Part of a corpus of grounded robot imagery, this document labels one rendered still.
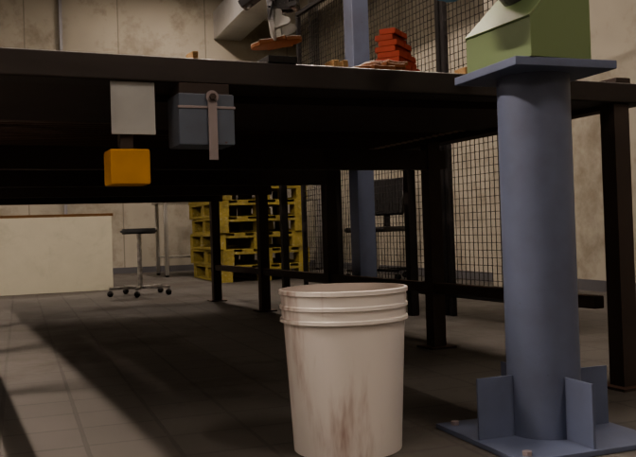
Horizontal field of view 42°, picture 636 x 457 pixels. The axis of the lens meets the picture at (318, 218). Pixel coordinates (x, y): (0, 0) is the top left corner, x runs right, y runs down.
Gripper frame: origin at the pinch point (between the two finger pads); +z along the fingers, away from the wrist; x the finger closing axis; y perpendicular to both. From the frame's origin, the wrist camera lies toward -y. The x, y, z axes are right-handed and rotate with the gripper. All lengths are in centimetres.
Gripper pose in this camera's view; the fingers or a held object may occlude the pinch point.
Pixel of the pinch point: (275, 43)
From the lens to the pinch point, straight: 233.5
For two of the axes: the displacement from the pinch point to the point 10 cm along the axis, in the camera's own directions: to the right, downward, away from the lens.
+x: 1.4, -0.3, 9.9
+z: 1.1, 9.9, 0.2
